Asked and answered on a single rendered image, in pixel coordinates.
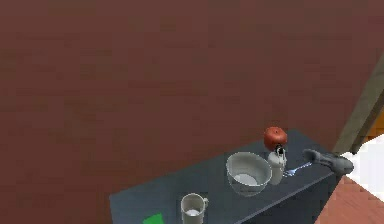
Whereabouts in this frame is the grey bowl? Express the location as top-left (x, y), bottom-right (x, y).
top-left (225, 151), bottom-right (273, 198)

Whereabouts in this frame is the green flat object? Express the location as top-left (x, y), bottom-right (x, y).
top-left (142, 213), bottom-right (166, 224)

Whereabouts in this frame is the grey mug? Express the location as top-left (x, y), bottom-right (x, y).
top-left (180, 192), bottom-right (210, 224)

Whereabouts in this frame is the dark grey table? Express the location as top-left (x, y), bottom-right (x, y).
top-left (109, 129), bottom-right (342, 224)

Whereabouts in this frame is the silver fork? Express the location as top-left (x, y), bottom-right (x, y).
top-left (283, 161), bottom-right (313, 178)

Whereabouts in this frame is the red apple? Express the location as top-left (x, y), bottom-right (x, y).
top-left (263, 126), bottom-right (288, 152)

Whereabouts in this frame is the white soap bottle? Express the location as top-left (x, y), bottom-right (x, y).
top-left (267, 145), bottom-right (288, 186)

